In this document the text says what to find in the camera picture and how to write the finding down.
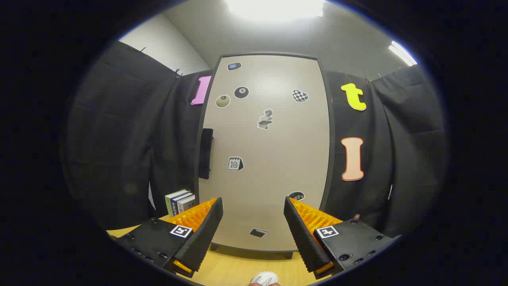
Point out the black backdrop cloth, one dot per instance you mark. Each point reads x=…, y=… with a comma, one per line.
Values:
x=119, y=139

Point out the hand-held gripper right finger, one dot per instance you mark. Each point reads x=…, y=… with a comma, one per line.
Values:
x=303, y=238

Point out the green spine book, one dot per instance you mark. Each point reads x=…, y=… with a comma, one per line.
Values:
x=170, y=200

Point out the ceiling light panel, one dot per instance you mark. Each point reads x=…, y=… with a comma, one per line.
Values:
x=276, y=8

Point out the dark grey shoe cabinet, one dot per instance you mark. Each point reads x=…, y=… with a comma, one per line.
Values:
x=331, y=159

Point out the ceiling light strip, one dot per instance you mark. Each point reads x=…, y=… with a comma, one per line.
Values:
x=403, y=53

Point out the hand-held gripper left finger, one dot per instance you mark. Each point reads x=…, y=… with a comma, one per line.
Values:
x=202, y=234

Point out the white canvas shoe red logo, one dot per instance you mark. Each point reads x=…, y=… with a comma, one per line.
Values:
x=264, y=279

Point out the dark blue spine book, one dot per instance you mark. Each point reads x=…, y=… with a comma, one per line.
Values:
x=176, y=204

